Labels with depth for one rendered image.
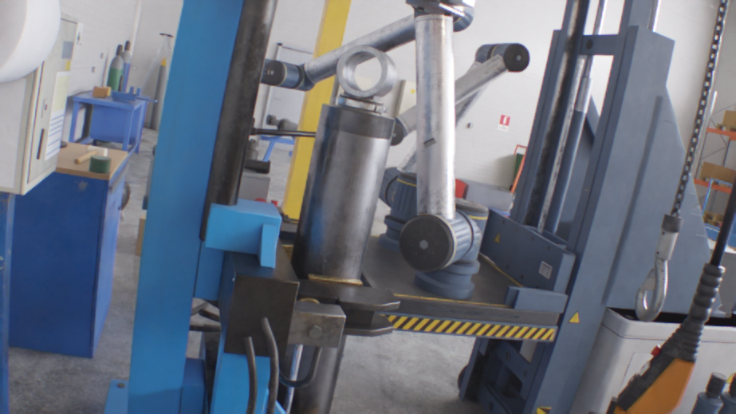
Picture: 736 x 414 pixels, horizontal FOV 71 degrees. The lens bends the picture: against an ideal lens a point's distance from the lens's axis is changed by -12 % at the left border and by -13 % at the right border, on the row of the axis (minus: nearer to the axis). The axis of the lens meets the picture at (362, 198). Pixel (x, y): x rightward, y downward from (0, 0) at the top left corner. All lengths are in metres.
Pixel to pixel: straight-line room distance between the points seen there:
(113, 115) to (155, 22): 4.25
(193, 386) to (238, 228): 0.57
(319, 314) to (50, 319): 1.89
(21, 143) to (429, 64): 1.32
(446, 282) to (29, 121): 1.60
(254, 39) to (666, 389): 1.21
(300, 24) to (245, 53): 11.08
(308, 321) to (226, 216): 0.32
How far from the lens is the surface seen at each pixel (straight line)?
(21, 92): 1.32
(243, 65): 1.45
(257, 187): 1.97
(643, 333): 2.76
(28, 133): 1.32
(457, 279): 2.29
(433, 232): 1.97
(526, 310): 2.40
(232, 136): 1.45
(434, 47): 2.04
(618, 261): 2.60
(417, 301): 2.17
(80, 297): 2.98
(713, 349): 3.18
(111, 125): 8.52
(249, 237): 1.47
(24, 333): 3.14
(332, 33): 4.23
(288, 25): 12.48
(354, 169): 1.60
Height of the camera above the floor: 1.52
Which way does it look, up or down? 10 degrees down
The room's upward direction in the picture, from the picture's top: 12 degrees clockwise
